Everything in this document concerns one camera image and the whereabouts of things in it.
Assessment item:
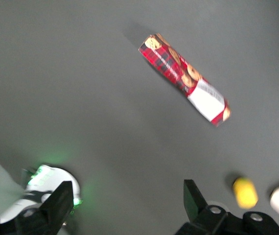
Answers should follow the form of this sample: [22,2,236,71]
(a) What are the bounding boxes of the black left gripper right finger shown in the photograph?
[175,179,279,235]

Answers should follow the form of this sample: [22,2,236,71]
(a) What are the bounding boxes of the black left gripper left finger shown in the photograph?
[0,181,74,235]

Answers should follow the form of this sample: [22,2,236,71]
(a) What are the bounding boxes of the red tartan cookie box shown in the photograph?
[138,33,232,127]

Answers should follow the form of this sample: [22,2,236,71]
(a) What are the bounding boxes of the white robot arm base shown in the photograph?
[0,164,84,225]

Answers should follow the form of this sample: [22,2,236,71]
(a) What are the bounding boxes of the small yellow cylinder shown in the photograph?
[232,177,259,209]

